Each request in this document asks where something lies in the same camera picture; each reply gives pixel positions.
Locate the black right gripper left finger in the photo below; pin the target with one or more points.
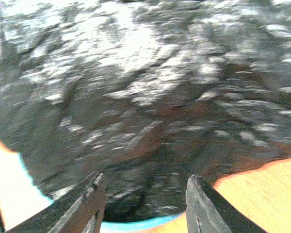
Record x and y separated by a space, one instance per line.
80 210

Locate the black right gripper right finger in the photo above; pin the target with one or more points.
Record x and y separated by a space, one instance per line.
209 212

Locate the teal plastic trash bin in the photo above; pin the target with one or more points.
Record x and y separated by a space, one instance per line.
135 225

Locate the black plastic trash bag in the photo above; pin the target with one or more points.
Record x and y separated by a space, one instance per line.
147 92

